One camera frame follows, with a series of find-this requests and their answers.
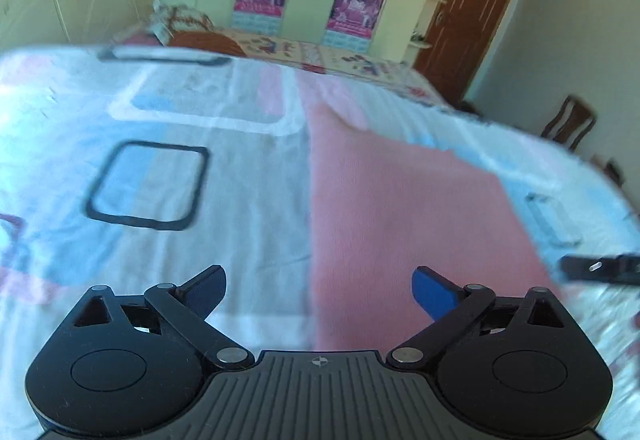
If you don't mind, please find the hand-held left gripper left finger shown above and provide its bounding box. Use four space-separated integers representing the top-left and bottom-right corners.
60 264 254 370

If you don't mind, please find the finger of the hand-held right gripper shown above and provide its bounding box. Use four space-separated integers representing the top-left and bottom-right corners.
559 253 640 285

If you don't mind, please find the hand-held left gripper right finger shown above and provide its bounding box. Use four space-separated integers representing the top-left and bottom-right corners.
392 265 577 369

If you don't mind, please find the pink shirt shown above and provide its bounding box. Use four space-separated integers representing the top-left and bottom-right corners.
295 70 568 354

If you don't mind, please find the wooden chair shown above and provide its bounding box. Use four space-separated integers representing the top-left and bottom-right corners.
540 94 599 152

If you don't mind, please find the pastel patterned blanket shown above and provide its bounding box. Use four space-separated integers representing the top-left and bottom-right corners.
0 45 640 440

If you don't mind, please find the floral bedspread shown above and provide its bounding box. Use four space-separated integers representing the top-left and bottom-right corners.
215 27 452 110

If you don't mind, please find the orange striped cushion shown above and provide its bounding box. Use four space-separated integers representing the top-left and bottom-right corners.
169 30 249 59

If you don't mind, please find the brown wooden door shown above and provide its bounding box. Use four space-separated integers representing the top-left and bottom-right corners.
412 0 524 105

